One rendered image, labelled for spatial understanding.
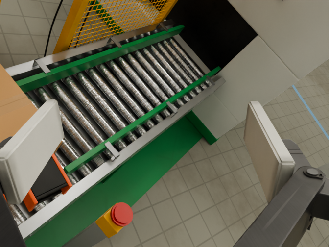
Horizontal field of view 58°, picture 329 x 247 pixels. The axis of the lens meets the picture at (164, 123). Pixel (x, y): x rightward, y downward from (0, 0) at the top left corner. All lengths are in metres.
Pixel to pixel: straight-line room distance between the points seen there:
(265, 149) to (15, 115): 0.96
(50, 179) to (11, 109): 0.47
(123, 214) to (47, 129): 0.74
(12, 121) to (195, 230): 1.72
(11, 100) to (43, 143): 0.91
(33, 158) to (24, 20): 2.64
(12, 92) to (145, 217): 1.40
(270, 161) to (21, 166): 0.13
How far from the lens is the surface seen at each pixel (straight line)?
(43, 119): 0.20
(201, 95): 2.20
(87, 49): 1.90
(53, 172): 0.66
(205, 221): 2.51
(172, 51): 2.43
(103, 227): 0.99
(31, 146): 0.18
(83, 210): 2.03
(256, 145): 0.18
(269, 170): 0.16
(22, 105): 1.09
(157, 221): 2.25
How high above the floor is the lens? 1.84
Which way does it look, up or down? 43 degrees down
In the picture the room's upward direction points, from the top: 46 degrees clockwise
